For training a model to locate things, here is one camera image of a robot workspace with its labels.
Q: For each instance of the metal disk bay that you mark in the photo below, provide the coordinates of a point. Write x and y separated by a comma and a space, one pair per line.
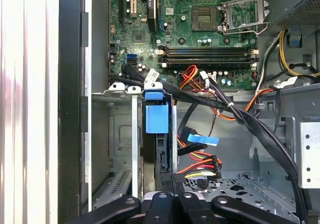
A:
120, 134

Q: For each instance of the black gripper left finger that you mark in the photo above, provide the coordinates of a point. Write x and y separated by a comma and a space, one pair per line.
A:
160, 209

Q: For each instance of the black graphics card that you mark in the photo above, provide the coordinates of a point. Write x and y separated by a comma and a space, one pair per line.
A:
152, 9

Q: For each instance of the metal socket cover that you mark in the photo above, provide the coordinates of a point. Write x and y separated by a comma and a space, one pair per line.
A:
260, 9

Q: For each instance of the black RAM slot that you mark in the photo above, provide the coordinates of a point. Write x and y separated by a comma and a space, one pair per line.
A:
207, 53
207, 64
207, 58
207, 50

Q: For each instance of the CPU socket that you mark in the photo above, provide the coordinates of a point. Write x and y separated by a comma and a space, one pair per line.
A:
203, 18

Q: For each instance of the black open PC case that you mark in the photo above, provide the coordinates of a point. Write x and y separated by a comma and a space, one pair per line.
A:
70, 109

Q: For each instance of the grey power supply unit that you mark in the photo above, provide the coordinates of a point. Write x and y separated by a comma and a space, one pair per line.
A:
295, 4

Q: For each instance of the green motherboard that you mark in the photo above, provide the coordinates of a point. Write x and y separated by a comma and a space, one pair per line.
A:
175, 34

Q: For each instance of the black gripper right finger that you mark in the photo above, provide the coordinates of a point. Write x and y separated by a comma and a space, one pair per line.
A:
192, 209

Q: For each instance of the beige expansion slot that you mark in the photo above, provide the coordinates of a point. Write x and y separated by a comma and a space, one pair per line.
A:
133, 2

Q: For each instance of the blue SATA port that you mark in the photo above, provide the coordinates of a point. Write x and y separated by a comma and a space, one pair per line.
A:
132, 59

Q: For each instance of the metal drive cage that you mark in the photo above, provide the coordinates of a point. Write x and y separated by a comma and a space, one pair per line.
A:
310, 154

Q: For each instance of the hard disk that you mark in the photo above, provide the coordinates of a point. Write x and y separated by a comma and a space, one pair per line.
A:
156, 119

